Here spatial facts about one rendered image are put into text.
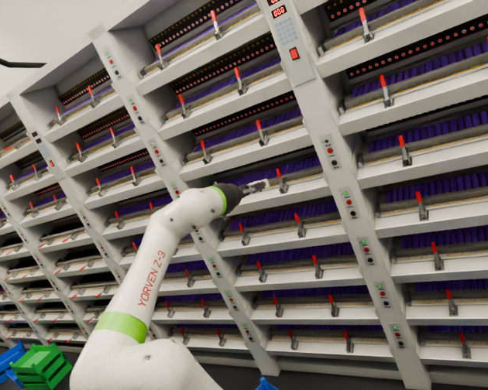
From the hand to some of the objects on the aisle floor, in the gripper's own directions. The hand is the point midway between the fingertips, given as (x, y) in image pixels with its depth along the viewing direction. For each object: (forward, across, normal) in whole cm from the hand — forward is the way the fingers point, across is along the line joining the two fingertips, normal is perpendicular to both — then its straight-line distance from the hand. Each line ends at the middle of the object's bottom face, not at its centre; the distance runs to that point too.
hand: (258, 185), depth 131 cm
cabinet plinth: (+45, -9, -93) cm, 104 cm away
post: (+44, +26, -94) cm, 106 cm away
